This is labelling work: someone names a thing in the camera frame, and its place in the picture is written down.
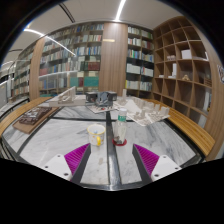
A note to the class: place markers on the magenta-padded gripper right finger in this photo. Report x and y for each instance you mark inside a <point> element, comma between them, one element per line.
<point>146,158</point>

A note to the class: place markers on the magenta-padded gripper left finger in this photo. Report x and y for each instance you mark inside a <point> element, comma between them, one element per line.
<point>77,158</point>

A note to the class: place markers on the clear plastic bottle green label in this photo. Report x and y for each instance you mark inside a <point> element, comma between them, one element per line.
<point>120,128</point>

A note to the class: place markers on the large white architectural model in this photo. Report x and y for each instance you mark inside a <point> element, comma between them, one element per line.
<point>146,111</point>

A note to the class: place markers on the brown architectural model board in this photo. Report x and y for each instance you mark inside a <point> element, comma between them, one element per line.
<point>36,116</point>

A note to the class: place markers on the white ramp architectural model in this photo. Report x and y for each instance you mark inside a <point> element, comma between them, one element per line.
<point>66,98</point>

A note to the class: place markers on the dark grey architectural model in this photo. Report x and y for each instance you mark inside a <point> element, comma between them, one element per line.
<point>101,100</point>

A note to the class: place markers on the open wooden bookshelf with books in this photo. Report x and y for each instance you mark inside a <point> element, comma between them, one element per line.
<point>140,60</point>

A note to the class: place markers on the wooden cubby shelf unit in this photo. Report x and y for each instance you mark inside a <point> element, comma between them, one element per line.
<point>183,66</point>

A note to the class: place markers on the glass-fronted wooden bookshelf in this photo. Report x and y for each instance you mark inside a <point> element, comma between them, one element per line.
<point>66,60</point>

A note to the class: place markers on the straight ceiling light strip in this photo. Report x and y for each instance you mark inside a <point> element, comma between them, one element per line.
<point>120,10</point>

